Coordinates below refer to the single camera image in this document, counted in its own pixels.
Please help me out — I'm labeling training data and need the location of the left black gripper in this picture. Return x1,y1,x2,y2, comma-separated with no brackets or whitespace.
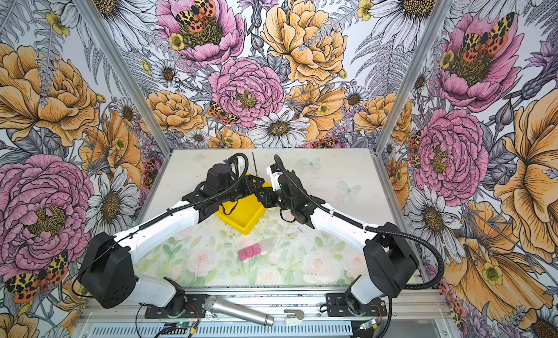
218,174,264,204

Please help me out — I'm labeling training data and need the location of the yellow plastic bin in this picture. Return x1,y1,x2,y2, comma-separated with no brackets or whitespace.
216,175,271,235

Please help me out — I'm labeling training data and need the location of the black yellow screwdriver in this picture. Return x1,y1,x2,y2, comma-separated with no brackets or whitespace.
251,152,258,176

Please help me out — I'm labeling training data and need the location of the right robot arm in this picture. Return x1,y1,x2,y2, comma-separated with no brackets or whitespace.
256,163,419,316

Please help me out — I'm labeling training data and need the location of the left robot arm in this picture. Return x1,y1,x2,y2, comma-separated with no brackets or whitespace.
76,161,264,317

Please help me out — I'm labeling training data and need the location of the pink block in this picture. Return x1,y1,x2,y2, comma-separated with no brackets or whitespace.
238,243,262,262

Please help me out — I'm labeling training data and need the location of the white hook clip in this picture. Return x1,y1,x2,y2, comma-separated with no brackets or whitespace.
284,309,305,326

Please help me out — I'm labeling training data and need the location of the left green circuit board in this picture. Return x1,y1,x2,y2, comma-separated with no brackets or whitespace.
164,322,198,337

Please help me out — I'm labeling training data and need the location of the green circuit board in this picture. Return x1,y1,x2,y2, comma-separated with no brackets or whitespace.
164,322,198,337
359,319,378,330

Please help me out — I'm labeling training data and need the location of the right green circuit board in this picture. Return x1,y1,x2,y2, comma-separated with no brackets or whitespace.
359,319,378,330

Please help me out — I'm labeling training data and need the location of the aluminium front rail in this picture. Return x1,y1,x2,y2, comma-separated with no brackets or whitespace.
78,287,450,324

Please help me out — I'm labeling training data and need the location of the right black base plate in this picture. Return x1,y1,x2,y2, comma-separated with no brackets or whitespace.
325,292,387,318

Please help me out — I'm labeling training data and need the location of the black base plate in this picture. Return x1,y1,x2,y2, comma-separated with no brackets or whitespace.
144,294,209,319
325,292,387,318

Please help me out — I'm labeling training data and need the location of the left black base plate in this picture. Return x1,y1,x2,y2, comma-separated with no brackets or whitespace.
144,294,209,319

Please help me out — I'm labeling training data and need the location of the right black cable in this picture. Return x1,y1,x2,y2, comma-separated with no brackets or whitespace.
273,154,446,290

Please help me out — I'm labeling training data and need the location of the black cable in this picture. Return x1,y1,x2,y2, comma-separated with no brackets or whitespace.
71,152,250,297
273,154,446,290

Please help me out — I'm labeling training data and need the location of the left black cable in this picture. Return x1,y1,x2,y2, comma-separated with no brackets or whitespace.
71,152,250,297

